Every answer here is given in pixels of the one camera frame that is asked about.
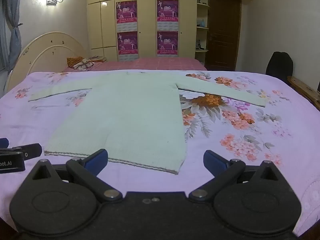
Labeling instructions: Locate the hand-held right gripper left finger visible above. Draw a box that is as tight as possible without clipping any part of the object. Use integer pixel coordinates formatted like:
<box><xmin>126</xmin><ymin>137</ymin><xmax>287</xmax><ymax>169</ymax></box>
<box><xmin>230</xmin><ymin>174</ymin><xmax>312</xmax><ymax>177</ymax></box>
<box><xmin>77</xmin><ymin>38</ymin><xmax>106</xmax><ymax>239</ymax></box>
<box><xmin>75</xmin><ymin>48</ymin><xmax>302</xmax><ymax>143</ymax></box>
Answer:
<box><xmin>32</xmin><ymin>149</ymin><xmax>123</xmax><ymax>203</ymax></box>

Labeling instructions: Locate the cream corner shelf unit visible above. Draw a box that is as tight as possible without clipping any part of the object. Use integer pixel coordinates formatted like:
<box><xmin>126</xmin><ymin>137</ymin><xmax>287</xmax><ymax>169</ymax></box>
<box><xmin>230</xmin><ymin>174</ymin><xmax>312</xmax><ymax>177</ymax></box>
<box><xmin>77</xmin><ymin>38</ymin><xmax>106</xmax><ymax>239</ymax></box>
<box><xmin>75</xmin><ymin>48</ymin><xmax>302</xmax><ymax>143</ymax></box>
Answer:
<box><xmin>196</xmin><ymin>0</ymin><xmax>209</xmax><ymax>67</ymax></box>

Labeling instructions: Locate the orange patterned cloth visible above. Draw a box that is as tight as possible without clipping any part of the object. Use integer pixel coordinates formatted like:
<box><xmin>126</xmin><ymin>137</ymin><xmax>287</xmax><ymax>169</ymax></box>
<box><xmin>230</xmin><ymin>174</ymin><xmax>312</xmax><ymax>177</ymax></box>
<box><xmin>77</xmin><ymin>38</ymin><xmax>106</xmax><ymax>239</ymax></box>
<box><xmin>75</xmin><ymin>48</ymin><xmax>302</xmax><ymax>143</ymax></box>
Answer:
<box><xmin>66</xmin><ymin>56</ymin><xmax>84</xmax><ymax>69</ymax></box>

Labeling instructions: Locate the grey tied curtain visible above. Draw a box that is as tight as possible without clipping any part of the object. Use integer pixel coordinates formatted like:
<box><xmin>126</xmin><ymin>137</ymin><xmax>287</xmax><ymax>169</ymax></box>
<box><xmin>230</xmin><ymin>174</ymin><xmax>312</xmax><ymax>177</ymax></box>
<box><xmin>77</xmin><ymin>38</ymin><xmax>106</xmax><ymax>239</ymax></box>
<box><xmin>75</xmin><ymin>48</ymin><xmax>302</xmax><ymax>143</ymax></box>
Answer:
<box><xmin>0</xmin><ymin>0</ymin><xmax>24</xmax><ymax>73</ymax></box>

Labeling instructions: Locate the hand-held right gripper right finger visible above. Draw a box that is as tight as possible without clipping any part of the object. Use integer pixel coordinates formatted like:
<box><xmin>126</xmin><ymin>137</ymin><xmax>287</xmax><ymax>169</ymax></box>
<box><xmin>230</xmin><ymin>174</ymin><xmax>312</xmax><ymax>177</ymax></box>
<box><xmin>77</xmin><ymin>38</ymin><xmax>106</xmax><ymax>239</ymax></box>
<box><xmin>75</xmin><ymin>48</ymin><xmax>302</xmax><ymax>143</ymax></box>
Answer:
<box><xmin>189</xmin><ymin>150</ymin><xmax>287</xmax><ymax>203</ymax></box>

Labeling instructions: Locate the wooden bench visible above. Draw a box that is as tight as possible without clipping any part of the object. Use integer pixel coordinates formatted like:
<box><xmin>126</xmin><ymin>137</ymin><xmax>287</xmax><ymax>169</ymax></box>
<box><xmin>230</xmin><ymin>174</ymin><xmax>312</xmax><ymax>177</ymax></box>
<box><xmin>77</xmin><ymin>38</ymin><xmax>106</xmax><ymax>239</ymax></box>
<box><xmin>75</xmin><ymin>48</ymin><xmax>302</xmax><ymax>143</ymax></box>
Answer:
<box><xmin>287</xmin><ymin>76</ymin><xmax>320</xmax><ymax>110</ymax></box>

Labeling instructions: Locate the cream wardrobe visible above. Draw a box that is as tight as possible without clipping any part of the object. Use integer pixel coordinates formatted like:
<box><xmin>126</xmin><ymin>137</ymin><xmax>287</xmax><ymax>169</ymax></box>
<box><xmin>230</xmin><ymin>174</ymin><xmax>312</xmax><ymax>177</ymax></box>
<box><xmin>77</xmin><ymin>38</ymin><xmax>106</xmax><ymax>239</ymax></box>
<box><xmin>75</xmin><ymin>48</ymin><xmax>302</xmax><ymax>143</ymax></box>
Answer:
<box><xmin>86</xmin><ymin>0</ymin><xmax>198</xmax><ymax>62</ymax></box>

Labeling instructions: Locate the cream arched headboard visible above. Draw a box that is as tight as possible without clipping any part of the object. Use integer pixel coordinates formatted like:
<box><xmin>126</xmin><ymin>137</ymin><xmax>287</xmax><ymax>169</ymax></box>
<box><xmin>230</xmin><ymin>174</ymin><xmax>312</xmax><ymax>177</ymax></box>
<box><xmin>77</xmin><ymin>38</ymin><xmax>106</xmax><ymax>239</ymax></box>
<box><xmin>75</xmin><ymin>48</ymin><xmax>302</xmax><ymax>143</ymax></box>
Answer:
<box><xmin>4</xmin><ymin>32</ymin><xmax>87</xmax><ymax>93</ymax></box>

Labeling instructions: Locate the light green knit sweater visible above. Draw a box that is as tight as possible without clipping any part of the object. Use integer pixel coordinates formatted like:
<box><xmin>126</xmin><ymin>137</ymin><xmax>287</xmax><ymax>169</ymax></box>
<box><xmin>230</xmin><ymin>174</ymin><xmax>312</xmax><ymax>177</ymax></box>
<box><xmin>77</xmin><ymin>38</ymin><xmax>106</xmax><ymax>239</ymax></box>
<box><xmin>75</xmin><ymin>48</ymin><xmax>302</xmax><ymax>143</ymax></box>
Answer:
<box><xmin>28</xmin><ymin>72</ymin><xmax>267</xmax><ymax>175</ymax></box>

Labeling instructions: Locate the dark wooden door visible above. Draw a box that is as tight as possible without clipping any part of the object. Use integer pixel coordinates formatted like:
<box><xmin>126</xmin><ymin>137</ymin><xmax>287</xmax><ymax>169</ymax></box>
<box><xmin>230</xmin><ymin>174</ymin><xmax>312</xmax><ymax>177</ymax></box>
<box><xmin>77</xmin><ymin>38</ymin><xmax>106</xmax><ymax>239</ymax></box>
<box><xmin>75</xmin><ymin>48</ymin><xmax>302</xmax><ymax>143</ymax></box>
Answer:
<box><xmin>205</xmin><ymin>0</ymin><xmax>242</xmax><ymax>72</ymax></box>

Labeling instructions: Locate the purple wall poster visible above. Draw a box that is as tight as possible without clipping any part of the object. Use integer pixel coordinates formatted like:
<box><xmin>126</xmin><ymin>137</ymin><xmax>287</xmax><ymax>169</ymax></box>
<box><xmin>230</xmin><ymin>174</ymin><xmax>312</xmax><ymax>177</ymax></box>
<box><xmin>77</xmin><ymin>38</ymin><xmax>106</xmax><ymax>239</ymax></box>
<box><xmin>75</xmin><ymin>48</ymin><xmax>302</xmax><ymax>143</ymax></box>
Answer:
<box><xmin>157</xmin><ymin>0</ymin><xmax>179</xmax><ymax>31</ymax></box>
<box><xmin>157</xmin><ymin>31</ymin><xmax>179</xmax><ymax>57</ymax></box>
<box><xmin>116</xmin><ymin>0</ymin><xmax>138</xmax><ymax>31</ymax></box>
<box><xmin>117</xmin><ymin>31</ymin><xmax>139</xmax><ymax>61</ymax></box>

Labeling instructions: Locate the black chair back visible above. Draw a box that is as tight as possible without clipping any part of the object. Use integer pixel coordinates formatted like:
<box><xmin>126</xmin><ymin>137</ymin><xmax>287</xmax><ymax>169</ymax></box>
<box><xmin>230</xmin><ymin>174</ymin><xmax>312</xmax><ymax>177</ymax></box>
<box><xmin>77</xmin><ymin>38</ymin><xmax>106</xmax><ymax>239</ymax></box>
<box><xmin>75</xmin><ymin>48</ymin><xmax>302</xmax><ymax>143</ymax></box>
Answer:
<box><xmin>265</xmin><ymin>51</ymin><xmax>293</xmax><ymax>83</ymax></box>

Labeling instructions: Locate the floral lilac blanket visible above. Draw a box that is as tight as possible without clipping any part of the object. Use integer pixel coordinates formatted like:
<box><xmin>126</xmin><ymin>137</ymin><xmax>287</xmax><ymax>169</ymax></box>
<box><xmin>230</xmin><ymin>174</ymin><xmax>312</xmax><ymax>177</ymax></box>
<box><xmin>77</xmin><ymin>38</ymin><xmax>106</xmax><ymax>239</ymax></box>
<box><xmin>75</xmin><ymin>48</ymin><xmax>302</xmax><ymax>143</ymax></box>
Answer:
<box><xmin>0</xmin><ymin>70</ymin><xmax>320</xmax><ymax>238</ymax></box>

